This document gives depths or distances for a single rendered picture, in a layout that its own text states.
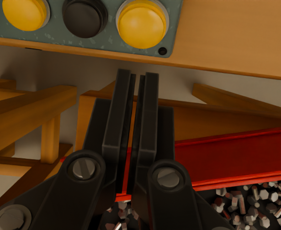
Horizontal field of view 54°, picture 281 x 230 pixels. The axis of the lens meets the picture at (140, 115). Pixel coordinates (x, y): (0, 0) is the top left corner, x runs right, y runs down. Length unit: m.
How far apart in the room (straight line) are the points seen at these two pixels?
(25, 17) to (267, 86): 1.11
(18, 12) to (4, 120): 0.40
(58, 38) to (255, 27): 0.14
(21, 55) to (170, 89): 0.60
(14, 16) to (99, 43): 0.05
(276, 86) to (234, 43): 1.02
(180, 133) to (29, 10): 0.21
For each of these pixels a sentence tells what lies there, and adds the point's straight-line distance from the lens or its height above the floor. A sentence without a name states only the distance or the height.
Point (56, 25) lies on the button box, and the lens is 0.19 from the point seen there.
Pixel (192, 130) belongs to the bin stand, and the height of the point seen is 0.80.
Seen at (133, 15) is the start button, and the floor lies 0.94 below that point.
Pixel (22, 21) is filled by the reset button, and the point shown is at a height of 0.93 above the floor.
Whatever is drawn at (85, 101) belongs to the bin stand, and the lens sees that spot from 0.31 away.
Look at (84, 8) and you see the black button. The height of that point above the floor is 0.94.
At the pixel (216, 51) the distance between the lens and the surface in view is 0.21.
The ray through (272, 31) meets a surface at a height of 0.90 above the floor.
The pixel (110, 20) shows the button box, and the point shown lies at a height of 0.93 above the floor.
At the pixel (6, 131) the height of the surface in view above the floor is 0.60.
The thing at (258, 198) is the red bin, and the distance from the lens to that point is 0.27.
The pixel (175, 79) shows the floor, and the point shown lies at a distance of 1.12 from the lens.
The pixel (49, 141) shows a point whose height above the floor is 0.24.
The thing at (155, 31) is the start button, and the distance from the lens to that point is 0.17.
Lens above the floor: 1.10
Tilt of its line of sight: 80 degrees down
